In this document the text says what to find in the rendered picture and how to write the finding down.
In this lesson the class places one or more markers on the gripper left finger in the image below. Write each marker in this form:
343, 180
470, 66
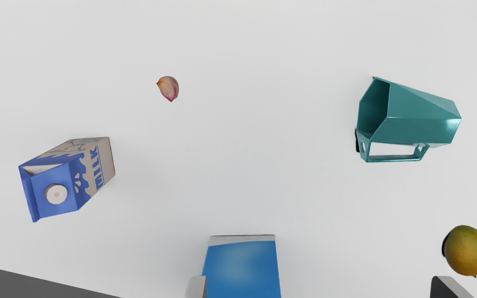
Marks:
196, 287

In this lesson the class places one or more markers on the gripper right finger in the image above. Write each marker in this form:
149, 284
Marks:
449, 289

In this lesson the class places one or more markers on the teal faceted mug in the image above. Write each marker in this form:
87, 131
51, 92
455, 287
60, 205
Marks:
408, 120

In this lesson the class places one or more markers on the yellow-green mango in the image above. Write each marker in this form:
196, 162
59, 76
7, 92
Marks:
468, 251

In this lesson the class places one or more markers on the blue box with grey edge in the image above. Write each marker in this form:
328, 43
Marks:
241, 267

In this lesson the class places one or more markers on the blue and white milk carton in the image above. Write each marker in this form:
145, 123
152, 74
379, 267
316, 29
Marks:
66, 178

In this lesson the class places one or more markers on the pink garlic clove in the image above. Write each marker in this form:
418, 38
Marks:
168, 88

